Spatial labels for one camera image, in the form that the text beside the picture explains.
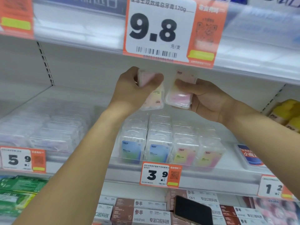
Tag person's right hand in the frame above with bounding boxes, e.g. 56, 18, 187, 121
175, 78, 235, 125

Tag pink patterned packet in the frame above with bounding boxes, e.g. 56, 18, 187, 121
252, 196, 300, 225

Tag row of brown white boxes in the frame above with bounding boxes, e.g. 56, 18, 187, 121
93, 188, 266, 225

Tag large orange white price tag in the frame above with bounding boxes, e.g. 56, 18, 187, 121
122, 0, 229, 70

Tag blue red label packet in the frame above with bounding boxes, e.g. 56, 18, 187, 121
234, 143, 266, 172

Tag small orange white price tag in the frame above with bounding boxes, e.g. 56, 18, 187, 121
0, 146, 47, 174
257, 174, 294, 200
140, 161, 183, 188

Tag clear pink floss box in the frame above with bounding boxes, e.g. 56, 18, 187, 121
137, 69, 164, 111
165, 70, 198, 110

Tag yellow packets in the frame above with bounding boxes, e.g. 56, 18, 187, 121
268, 98, 300, 134

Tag orange price tag yellow strip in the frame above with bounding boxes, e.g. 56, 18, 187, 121
0, 0, 35, 40

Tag black smartphone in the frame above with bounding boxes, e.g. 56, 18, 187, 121
173, 195, 214, 225

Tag rows of clear floss boxes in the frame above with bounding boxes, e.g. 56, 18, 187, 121
117, 112, 227, 172

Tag green packets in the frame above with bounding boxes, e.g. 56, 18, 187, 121
0, 175, 49, 219

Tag person's left hand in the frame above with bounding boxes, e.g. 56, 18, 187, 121
110, 66, 164, 115

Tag person's right forearm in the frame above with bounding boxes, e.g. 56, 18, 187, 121
222, 100, 300, 200

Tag pile of frosted plastic boxes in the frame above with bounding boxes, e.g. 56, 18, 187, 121
0, 99, 95, 154

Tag white upper shelf board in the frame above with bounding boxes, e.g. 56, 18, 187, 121
0, 0, 300, 85

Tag dark blue box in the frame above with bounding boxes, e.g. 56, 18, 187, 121
39, 0, 127, 17

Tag slotted shelf upright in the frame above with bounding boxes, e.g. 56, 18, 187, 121
261, 84, 287, 113
37, 42, 55, 86

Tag white middle shelf board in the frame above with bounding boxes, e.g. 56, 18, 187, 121
0, 85, 300, 201

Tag person's left forearm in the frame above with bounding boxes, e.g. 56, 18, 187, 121
11, 106, 132, 225

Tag white shelf board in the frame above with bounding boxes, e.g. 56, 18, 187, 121
0, 0, 300, 85
0, 85, 300, 201

